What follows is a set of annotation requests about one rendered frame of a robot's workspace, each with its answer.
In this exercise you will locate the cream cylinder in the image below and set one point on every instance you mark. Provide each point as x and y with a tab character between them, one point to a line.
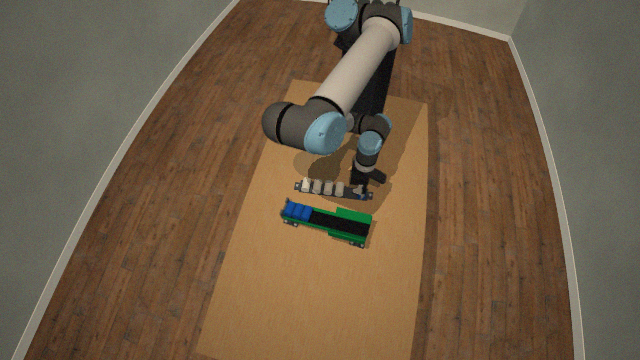
328	187
339	189

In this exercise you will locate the cream short plastic bar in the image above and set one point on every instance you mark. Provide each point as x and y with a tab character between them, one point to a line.
317	186
306	184

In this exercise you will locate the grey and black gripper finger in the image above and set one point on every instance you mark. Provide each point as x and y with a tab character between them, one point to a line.
361	190

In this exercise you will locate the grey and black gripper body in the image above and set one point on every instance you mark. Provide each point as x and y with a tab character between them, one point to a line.
358	176

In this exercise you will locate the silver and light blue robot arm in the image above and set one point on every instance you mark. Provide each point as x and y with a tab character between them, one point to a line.
316	127

